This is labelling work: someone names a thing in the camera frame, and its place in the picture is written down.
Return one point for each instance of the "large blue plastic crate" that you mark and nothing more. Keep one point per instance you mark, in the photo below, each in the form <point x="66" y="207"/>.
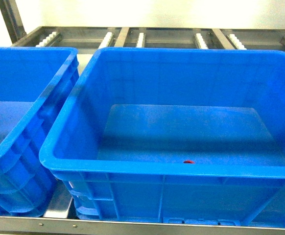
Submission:
<point x="134" y="116"/>

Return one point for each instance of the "red mushroom push button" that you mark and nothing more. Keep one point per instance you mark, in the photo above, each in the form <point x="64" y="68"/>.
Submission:
<point x="188" y="162"/>

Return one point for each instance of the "metal roller shelf rack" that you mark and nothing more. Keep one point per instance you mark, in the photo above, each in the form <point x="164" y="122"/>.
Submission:
<point x="59" y="218"/>

